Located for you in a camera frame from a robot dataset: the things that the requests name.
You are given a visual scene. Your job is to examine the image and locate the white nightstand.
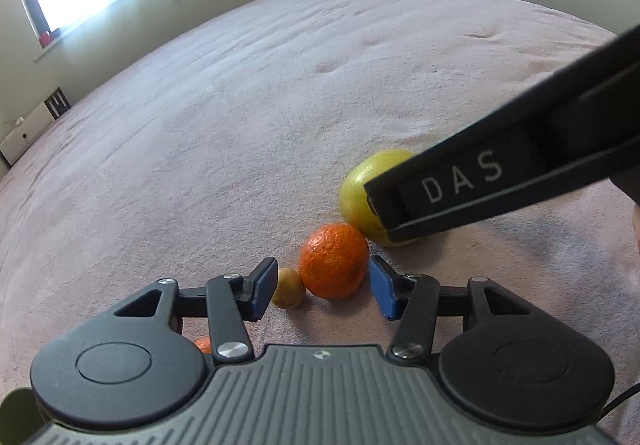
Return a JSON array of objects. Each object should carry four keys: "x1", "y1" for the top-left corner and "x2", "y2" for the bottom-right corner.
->
[{"x1": 0, "y1": 86, "x2": 71, "y2": 166}]

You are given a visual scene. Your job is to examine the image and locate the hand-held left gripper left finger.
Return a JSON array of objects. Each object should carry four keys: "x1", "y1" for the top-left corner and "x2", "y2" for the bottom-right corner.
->
[{"x1": 114, "y1": 256, "x2": 279, "y2": 366}]

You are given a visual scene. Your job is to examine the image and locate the black cable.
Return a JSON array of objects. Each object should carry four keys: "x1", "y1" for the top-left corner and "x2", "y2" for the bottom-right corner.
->
[{"x1": 602, "y1": 382, "x2": 640, "y2": 418}]

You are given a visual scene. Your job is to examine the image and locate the green apple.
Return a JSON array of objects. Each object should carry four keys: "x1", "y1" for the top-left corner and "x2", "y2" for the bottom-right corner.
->
[{"x1": 338, "y1": 149, "x2": 426, "y2": 248}]

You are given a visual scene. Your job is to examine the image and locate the brown longan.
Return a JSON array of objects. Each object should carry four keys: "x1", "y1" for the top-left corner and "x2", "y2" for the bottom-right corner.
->
[{"x1": 270, "y1": 267, "x2": 306, "y2": 310}]

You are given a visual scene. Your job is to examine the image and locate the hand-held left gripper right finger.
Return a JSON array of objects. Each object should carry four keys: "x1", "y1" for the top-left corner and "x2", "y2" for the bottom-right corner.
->
[{"x1": 368, "y1": 255, "x2": 539, "y2": 364}]

